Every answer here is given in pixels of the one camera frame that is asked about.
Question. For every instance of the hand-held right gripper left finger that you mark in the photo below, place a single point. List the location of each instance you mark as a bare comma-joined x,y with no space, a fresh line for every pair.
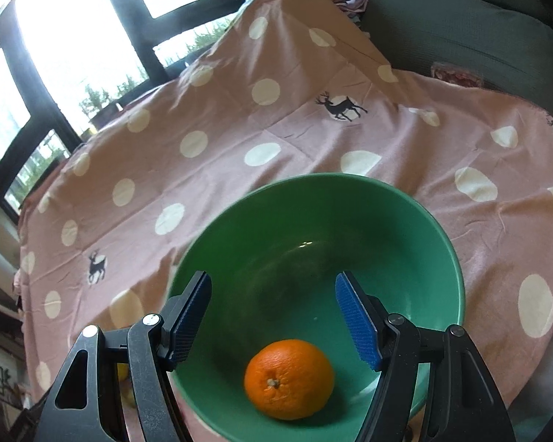
191,324

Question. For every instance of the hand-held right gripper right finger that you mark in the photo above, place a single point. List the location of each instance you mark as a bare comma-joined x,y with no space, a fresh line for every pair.
357,322

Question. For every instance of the orange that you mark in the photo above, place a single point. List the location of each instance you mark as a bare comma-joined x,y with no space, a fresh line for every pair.
289,380

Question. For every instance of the green bowl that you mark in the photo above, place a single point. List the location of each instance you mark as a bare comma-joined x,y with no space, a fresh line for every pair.
281,258

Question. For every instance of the yellow lemon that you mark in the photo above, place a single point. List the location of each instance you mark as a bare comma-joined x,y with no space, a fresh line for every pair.
130,398

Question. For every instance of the pink polka dot cloth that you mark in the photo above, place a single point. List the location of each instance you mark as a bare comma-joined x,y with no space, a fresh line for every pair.
304,138

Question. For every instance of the black framed window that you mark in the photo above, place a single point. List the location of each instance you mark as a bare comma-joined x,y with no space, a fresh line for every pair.
133,32

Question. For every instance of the grey sofa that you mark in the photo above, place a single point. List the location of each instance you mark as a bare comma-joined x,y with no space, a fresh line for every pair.
442,23

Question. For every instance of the colourful cloth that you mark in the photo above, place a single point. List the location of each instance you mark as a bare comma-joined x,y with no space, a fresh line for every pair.
350,2

